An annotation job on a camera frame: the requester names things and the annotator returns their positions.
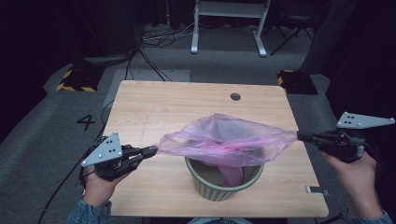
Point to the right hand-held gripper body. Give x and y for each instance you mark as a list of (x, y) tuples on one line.
[(345, 144)]

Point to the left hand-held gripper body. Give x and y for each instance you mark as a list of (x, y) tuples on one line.
[(106, 152)]

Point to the pink plastic bag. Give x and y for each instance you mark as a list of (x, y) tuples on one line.
[(218, 140)]

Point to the green plastic bucket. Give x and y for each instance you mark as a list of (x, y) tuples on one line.
[(214, 191)]

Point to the person's left hand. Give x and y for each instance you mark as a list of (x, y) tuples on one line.
[(99, 189)]

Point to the person's right hand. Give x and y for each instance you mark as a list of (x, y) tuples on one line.
[(359, 183)]

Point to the dark stand base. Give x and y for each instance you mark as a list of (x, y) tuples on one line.
[(106, 59)]

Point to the person's lap in jeans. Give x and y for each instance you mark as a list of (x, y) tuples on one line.
[(218, 221)]

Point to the black tripod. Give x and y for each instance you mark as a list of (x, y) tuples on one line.
[(292, 34)]

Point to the metal table bracket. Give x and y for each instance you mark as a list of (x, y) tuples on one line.
[(316, 189)]

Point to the black yellow striped base plate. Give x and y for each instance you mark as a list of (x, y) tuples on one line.
[(81, 79), (299, 82)]

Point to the grey post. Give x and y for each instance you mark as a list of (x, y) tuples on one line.
[(330, 37)]

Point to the white metal stand frame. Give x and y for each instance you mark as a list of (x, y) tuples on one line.
[(229, 9)]

